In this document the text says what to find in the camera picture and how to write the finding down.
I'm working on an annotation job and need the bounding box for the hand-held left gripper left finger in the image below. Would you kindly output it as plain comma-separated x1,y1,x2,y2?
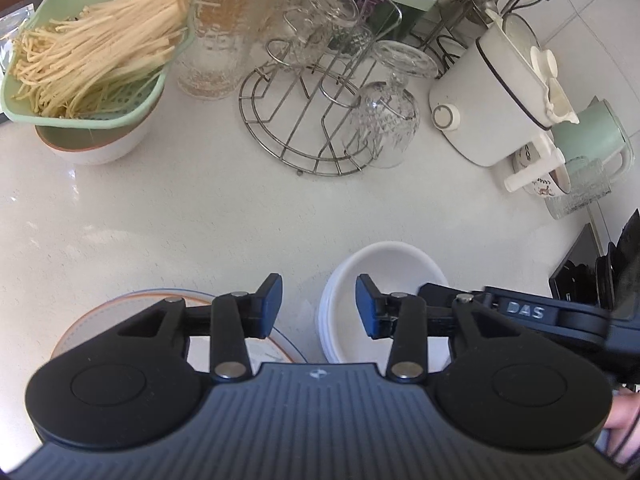
117,273,284,381

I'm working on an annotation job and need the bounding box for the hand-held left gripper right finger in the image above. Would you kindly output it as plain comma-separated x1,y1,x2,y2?
355,273,522,381

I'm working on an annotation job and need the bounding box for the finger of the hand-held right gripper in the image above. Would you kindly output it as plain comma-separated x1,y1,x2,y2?
417,282,483,337

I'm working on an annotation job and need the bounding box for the translucent white plastic bowl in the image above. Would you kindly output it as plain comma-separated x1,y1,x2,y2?
318,275,351,365
326,241,452,365

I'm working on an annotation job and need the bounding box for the person's right hand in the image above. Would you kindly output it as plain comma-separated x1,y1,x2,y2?
602,391,640,432

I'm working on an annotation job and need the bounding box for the black flat board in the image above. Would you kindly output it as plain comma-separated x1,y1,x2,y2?
548,222,617,311

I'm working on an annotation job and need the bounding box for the textured clear glass cup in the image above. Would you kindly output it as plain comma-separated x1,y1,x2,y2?
544,157,614,221

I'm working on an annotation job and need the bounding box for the pale green pitcher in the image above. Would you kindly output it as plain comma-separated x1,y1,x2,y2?
550,97,634,181

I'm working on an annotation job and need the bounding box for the cut glass goblet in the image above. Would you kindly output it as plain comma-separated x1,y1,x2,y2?
285,0,362,56
345,40,440,170

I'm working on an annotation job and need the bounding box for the white kettle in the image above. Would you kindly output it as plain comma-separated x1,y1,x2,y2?
429,12,582,169

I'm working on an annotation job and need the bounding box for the cream plastic spoon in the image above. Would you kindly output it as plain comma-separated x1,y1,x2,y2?
529,45,581,127

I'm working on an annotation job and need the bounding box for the white bowl with brown rim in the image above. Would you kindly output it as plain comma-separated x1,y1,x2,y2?
34,91,166,167

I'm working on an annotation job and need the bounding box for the green plastic colander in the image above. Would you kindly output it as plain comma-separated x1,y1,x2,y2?
0,0,198,127

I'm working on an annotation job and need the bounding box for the glass jar with red lid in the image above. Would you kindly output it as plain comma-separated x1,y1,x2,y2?
176,0,288,101

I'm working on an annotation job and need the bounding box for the bundle of pale noodles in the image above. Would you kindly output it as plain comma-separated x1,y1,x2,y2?
11,0,201,120

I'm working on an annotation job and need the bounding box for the floral mug with white handle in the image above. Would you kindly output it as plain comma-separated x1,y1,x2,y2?
504,136,572,200

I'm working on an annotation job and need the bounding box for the metal wire cup rack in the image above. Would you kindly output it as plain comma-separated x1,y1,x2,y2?
238,0,404,179

